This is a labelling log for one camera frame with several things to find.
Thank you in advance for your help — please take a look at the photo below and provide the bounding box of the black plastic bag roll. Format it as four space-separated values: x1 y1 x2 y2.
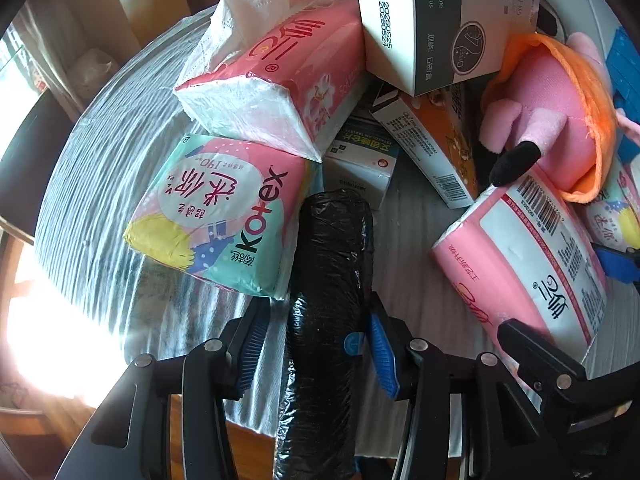
273 190 373 479

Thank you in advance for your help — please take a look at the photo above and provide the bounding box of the small Kotex pad pack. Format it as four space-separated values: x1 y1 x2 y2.
575 155 640 252

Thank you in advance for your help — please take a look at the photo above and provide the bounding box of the pink tissue pack with barcode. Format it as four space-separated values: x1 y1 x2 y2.
433 168 608 361

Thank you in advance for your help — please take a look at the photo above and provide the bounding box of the pig plush orange dress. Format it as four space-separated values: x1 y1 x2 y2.
478 32 639 204

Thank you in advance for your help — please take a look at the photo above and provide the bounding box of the blue plastic crate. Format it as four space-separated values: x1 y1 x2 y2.
606 27 639 122

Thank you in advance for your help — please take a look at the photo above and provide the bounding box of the Kotex teal pad pack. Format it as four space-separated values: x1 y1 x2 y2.
124 134 318 299

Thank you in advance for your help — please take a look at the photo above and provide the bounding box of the orange white medicine box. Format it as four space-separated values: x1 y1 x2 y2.
371 82 478 209

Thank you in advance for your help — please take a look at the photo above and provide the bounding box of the teal white medicine box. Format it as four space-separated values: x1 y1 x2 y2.
322 116 400 210

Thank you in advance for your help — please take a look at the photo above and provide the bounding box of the white grey mask box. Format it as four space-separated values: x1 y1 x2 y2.
358 0 540 96

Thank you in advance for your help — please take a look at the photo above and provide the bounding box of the pink open tissue pack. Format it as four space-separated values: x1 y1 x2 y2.
174 0 369 162

